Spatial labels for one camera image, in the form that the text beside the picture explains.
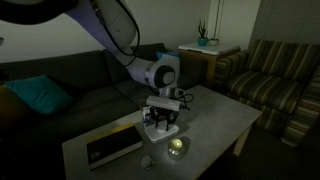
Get glass candle jar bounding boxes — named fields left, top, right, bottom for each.
left=167, top=137, right=186, bottom=159

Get dark grey sofa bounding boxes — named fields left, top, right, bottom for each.
left=0, top=42, right=208, bottom=180

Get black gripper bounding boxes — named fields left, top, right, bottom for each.
left=148, top=105, right=180, bottom=132

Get wooden side table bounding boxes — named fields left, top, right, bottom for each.
left=178, top=46, right=242, bottom=89

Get plant in teal pot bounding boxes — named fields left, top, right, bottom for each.
left=196, top=19, right=210, bottom=47

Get window blinds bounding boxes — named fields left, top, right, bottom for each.
left=248, top=0, right=320, bottom=46

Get small white pot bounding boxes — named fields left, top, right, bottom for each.
left=208, top=38, right=221, bottom=47

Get round grey coaster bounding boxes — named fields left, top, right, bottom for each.
left=140, top=154, right=157, bottom=170

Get striped armchair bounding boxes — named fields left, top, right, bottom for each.
left=213, top=39, right=320, bottom=148

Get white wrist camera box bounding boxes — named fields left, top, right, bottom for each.
left=145, top=95, right=181, bottom=112

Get teal cushion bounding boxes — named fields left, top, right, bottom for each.
left=3, top=73, right=74, bottom=116

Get white table leg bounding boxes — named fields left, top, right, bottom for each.
left=233, top=125, right=252, bottom=158

